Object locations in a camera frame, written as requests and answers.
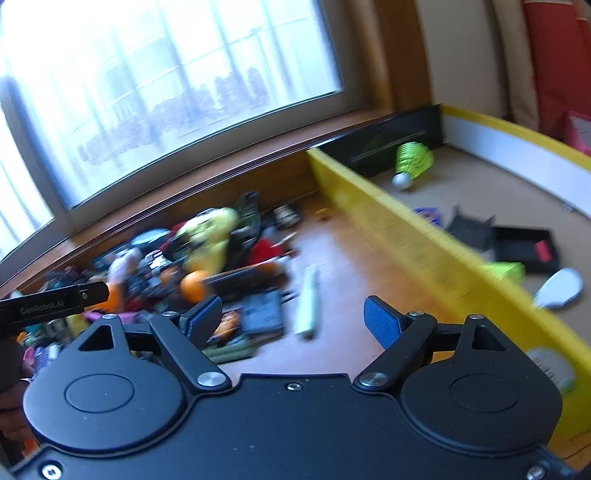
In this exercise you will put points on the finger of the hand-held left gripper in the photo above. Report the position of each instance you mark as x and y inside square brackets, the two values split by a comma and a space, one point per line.
[51, 302]

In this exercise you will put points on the white brush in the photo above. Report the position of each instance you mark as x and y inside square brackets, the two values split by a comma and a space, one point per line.
[551, 369]

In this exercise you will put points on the pale green plastic stick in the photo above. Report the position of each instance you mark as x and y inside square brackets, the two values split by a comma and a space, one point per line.
[309, 302]

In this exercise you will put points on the white blue flat box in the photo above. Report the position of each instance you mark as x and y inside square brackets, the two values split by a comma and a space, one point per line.
[147, 237]

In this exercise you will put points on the window with wooden frame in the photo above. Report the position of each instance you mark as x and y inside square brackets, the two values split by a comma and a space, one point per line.
[161, 92]

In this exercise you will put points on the red bag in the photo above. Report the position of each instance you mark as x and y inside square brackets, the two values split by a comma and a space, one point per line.
[554, 55]

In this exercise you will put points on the black folded card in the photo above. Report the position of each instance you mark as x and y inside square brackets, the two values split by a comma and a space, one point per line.
[468, 228]

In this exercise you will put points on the pink box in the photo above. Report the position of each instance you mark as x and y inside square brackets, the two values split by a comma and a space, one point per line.
[577, 131]

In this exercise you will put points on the small black silver toy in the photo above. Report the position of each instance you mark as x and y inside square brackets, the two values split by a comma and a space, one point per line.
[286, 215]

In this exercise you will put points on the red plastic piece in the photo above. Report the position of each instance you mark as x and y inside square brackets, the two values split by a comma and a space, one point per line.
[263, 249]

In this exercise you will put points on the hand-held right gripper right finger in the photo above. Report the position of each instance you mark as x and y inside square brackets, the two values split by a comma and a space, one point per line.
[381, 318]

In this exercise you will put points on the blue purple packet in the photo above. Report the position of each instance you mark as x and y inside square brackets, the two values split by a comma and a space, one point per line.
[427, 214]

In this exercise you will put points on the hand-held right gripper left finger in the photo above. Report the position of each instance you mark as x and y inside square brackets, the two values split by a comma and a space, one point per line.
[203, 318]

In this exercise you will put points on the person's left hand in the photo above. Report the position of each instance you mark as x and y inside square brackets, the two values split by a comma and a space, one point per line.
[11, 420]

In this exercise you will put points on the green shuttlecock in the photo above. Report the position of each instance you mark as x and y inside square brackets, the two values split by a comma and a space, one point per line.
[413, 159]
[505, 270]

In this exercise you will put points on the grey white oval object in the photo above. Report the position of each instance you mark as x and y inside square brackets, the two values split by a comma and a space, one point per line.
[556, 288]

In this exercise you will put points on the black printed board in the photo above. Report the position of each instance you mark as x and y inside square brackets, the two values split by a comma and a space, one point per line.
[392, 134]

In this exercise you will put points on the pink white plush toy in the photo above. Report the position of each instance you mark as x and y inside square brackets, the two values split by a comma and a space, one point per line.
[122, 265]

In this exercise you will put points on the yellow plush toy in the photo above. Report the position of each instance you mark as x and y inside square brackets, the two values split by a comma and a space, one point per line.
[212, 235]

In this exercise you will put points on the clear plastic case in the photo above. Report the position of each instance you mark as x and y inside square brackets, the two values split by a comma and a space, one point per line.
[263, 314]

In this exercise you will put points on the large yellow cardboard box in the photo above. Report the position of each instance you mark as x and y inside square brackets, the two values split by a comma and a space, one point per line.
[369, 203]

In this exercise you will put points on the green building plate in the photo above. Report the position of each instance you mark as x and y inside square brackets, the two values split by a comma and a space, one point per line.
[231, 353]

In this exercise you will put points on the black tray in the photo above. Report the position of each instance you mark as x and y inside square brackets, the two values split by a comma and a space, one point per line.
[517, 237]

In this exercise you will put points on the orange ping pong ball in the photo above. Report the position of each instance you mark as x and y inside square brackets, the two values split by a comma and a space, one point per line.
[194, 286]

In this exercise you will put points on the small red block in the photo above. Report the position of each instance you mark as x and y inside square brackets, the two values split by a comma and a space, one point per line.
[542, 253]

